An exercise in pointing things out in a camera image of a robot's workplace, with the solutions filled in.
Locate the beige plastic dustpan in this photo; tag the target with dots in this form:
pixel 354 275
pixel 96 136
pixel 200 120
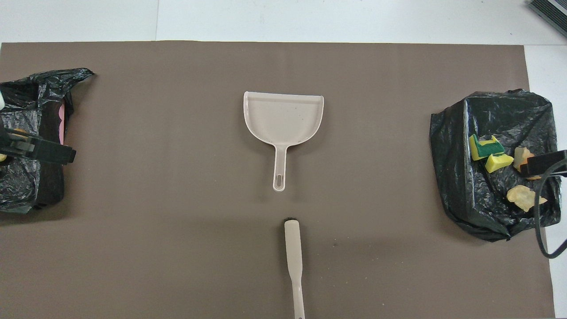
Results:
pixel 283 117

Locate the brown table mat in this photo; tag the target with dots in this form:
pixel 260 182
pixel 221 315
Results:
pixel 177 243

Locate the black trash bag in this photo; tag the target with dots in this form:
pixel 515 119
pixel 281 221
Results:
pixel 26 186
pixel 456 177

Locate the pale striped bread chunk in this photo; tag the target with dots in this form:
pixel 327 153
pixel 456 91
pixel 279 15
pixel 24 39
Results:
pixel 522 158

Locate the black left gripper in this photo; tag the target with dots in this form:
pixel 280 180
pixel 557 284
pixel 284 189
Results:
pixel 3 141

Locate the notched yellow green sponge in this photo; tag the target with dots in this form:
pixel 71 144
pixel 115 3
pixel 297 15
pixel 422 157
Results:
pixel 477 153

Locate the small yellow sponge piece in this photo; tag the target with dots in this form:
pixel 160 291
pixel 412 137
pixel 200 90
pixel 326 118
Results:
pixel 496 163

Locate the beige brush with black bristles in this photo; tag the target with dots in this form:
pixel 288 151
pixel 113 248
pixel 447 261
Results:
pixel 293 257

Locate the pink plastic bin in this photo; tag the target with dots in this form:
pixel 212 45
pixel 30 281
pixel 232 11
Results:
pixel 62 124

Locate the pale yellow bread chunk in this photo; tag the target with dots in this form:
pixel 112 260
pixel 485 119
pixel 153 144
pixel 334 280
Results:
pixel 525 198

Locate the dark grey ribbed object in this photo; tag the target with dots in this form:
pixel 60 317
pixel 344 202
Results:
pixel 553 11

